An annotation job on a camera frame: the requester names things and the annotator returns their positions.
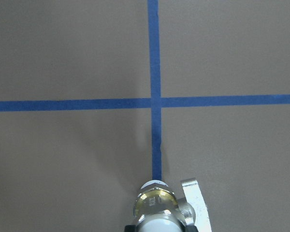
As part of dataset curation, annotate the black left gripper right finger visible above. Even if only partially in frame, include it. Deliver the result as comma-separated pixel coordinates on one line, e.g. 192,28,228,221
185,225,198,232

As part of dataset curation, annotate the brass PPR ball valve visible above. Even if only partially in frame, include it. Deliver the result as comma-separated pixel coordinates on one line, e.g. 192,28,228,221
131,178,212,232

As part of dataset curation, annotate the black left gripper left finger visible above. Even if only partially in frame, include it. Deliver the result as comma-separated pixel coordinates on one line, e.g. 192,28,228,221
124,225,136,232

